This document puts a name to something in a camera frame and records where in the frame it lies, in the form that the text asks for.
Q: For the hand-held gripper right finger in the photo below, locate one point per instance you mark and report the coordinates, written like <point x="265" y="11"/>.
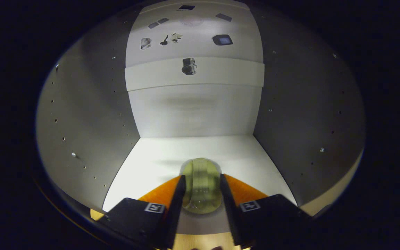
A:
<point x="233" y="211"/>

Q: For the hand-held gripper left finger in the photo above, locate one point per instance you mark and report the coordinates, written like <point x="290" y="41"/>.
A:
<point x="174" y="211"/>

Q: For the translucent green cup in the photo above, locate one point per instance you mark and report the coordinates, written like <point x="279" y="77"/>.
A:
<point x="201" y="187"/>

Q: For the white cabinet shelf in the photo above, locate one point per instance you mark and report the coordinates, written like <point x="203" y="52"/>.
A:
<point x="227" y="74"/>

